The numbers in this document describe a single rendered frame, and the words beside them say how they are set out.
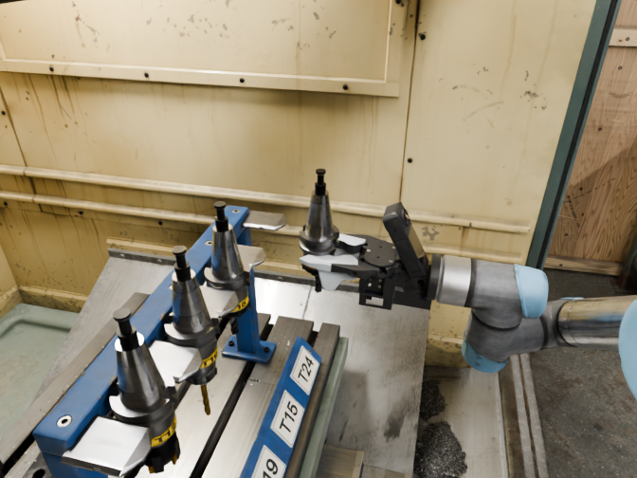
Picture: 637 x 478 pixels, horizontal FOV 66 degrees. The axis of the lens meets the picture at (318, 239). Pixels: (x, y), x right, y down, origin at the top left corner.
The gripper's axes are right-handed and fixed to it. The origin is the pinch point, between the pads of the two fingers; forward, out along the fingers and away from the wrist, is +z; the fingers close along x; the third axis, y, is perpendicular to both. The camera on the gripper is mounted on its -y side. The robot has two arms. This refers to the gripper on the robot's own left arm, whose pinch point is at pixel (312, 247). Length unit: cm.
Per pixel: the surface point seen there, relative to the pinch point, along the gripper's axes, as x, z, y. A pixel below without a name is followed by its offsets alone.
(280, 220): 3.9, 6.6, -1.6
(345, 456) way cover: -2.3, -8.7, 47.4
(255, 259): -8.0, 6.6, -1.5
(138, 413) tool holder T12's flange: -37.2, 7.8, -2.0
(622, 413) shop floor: 93, -107, 116
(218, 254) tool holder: -14.4, 9.2, -5.8
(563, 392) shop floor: 99, -86, 116
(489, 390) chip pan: 27, -39, 51
